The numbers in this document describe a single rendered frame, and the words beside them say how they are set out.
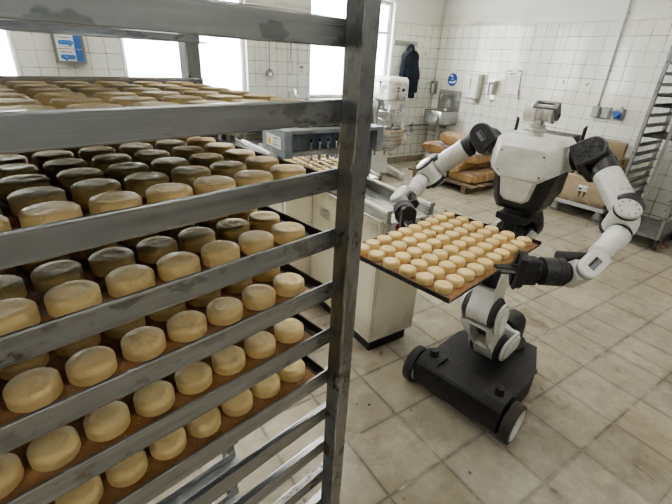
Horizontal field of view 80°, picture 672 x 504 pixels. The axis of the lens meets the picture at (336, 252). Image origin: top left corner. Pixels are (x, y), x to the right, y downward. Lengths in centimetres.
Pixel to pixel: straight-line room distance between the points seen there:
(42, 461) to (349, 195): 47
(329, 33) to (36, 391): 50
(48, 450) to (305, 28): 55
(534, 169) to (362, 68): 126
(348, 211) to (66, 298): 35
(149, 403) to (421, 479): 151
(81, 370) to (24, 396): 5
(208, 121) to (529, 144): 144
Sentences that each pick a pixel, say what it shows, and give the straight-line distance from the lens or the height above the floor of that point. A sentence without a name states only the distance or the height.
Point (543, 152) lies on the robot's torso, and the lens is 170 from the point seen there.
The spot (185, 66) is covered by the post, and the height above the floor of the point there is 154.
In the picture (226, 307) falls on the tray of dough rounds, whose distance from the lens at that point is 59.
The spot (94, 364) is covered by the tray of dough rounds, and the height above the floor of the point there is 124.
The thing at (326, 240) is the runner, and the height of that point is 132.
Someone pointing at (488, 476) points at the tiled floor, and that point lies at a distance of 206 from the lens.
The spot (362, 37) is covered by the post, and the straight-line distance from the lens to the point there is 53.
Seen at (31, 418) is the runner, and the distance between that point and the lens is 50.
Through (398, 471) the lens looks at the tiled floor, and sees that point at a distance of 196.
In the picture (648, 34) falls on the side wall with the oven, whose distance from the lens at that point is 586.
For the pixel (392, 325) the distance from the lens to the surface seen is 245.
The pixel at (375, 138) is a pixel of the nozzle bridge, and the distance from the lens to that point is 278.
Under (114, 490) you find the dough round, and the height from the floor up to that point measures 104.
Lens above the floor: 156
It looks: 26 degrees down
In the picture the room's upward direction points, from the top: 3 degrees clockwise
